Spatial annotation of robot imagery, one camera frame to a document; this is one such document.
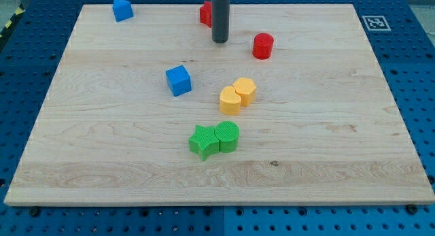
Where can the green star block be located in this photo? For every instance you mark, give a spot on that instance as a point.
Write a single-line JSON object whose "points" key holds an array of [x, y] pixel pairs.
{"points": [[204, 142]]}

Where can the red star block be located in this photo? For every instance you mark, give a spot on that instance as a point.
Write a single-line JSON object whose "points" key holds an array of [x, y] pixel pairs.
{"points": [[206, 14]]}

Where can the red cylinder block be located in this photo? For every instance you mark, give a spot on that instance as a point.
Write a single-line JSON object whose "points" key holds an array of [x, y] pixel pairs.
{"points": [[263, 46]]}

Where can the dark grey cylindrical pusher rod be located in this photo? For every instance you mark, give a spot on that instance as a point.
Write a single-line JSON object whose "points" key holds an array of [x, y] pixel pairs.
{"points": [[220, 20]]}

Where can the yellow heart block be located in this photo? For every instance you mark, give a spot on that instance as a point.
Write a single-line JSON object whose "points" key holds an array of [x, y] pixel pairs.
{"points": [[230, 101]]}

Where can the blue pentagon block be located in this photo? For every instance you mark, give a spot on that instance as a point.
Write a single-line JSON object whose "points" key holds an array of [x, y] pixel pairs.
{"points": [[122, 10]]}

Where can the blue cube block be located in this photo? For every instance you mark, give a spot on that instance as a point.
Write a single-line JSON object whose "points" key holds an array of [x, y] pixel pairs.
{"points": [[178, 80]]}

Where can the light wooden board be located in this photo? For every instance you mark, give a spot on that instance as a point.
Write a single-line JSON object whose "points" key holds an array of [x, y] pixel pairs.
{"points": [[293, 109]]}

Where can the white fiducial marker tag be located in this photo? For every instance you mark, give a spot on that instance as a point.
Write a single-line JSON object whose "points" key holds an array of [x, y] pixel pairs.
{"points": [[376, 23]]}

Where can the yellow hexagon block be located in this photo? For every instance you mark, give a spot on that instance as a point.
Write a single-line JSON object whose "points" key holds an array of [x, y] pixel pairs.
{"points": [[246, 89]]}

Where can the green cylinder block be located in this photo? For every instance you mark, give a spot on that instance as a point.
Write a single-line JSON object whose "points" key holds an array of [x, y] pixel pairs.
{"points": [[228, 134]]}

